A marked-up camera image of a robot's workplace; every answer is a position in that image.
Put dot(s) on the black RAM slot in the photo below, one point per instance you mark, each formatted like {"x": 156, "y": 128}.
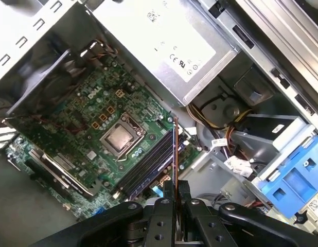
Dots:
{"x": 148, "y": 157}

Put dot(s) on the black case fan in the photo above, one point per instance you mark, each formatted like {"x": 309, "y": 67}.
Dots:
{"x": 45, "y": 82}

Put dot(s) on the RAM stick with black chips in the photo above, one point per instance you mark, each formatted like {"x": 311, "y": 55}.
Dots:
{"x": 176, "y": 154}

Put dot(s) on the green motherboard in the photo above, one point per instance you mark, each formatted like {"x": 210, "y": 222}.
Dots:
{"x": 79, "y": 123}

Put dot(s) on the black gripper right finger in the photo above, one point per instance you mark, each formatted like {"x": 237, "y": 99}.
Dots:
{"x": 200, "y": 226}

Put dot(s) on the CPU socket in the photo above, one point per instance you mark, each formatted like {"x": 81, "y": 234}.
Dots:
{"x": 134, "y": 122}

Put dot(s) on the grey metal drive cage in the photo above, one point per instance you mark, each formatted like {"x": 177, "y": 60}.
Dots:
{"x": 251, "y": 144}

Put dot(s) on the blue drive cage latch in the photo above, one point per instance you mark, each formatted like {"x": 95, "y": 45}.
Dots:
{"x": 290, "y": 180}

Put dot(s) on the black open PC case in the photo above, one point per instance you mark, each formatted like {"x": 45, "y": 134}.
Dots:
{"x": 277, "y": 38}

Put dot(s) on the silver CPU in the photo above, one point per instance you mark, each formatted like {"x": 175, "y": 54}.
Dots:
{"x": 120, "y": 137}

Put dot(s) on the grey power supply unit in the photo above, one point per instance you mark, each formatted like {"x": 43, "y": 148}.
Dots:
{"x": 161, "y": 38}

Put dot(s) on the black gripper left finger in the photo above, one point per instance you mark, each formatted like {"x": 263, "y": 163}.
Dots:
{"x": 159, "y": 223}

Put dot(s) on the black graphics card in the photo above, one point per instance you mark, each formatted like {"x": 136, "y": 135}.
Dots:
{"x": 61, "y": 167}

